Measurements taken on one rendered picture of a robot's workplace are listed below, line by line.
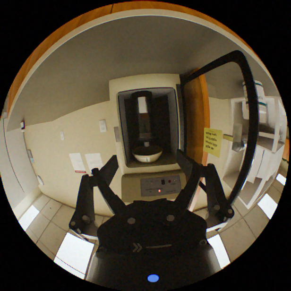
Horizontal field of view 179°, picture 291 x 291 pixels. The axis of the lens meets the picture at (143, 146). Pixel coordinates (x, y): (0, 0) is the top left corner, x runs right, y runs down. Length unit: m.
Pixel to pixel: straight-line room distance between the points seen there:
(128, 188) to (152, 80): 0.50
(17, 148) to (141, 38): 2.98
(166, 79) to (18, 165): 3.09
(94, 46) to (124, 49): 0.08
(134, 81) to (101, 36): 0.27
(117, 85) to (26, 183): 2.99
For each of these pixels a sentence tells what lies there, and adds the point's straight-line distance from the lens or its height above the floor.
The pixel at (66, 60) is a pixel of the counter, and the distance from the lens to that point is 0.32.
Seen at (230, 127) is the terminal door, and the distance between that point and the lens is 0.25.
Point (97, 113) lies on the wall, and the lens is 0.95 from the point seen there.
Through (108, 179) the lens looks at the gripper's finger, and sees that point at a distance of 0.16.
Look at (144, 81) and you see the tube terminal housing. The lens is 0.43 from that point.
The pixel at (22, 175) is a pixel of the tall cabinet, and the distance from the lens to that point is 3.02.
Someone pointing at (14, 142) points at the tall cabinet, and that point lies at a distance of 2.99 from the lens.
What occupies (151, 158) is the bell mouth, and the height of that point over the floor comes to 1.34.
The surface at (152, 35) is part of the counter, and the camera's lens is 0.27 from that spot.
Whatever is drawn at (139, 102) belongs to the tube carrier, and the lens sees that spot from 0.43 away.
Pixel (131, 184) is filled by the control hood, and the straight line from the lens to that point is 0.46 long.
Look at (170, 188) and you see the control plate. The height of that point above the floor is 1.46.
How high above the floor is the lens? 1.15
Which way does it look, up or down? 17 degrees up
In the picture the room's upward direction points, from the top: 174 degrees clockwise
